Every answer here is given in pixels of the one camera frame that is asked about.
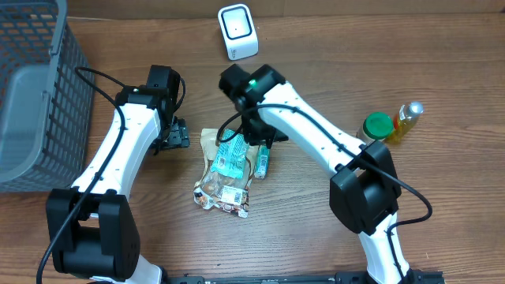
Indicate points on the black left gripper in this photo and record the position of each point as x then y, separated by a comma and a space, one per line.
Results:
180, 136

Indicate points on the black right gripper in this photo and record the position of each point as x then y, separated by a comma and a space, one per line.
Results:
259, 135

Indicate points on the teal white tissue pack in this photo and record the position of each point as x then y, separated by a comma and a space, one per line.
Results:
262, 161

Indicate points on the teal white snack packet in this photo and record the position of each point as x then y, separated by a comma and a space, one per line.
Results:
230, 158

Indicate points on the brown white snack packet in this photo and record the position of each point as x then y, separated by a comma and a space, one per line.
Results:
215, 190

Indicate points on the green lid white jar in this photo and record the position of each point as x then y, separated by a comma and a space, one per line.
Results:
377, 126

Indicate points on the yellow juice bottle silver cap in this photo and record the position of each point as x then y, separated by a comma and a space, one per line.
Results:
405, 120

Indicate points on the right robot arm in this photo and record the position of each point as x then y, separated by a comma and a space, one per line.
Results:
364, 185

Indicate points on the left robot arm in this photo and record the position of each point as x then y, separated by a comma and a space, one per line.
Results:
93, 234

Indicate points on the white barcode scanner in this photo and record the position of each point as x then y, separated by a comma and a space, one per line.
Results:
239, 32

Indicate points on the grey plastic mesh basket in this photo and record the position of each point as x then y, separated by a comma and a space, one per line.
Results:
46, 108

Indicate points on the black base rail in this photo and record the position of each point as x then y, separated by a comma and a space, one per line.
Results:
414, 276

